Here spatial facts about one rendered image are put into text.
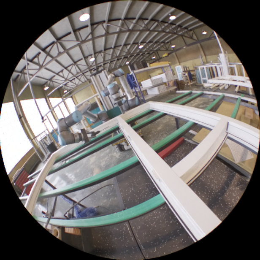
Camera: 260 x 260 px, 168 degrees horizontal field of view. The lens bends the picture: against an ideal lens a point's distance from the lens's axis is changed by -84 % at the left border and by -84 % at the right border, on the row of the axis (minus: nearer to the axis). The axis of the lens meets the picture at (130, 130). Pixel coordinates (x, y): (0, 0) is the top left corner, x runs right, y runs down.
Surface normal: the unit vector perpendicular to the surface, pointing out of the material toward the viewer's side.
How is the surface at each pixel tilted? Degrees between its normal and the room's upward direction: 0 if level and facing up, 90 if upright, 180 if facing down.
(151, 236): 0
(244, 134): 90
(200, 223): 0
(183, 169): 0
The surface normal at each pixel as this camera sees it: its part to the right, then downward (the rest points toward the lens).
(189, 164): -0.37, -0.83
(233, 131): -0.88, 0.46
